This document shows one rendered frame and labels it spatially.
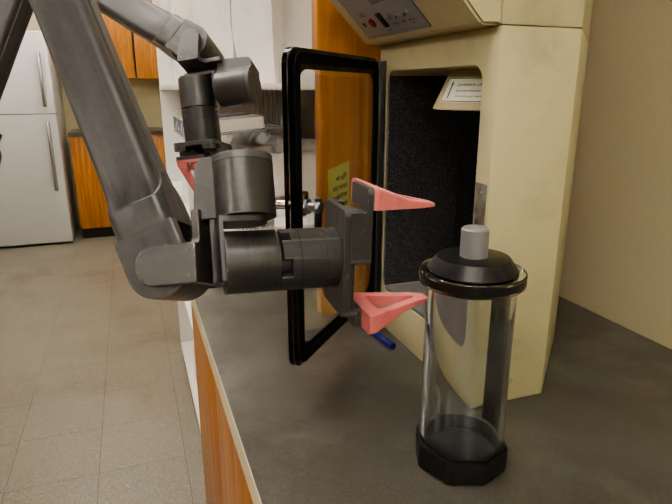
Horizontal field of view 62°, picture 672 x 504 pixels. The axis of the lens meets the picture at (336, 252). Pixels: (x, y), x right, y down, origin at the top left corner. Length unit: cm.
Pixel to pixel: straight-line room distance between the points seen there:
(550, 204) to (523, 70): 17
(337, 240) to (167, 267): 15
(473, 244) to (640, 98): 60
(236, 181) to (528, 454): 45
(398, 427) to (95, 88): 51
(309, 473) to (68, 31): 51
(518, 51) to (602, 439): 46
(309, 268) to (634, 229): 74
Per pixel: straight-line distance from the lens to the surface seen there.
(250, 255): 49
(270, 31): 187
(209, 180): 53
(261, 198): 51
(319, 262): 50
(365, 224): 50
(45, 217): 559
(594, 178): 118
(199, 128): 92
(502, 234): 71
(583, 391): 87
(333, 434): 72
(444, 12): 70
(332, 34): 98
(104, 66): 60
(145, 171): 54
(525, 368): 81
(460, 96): 78
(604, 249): 117
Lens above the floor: 134
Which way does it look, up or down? 16 degrees down
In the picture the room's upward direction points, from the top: straight up
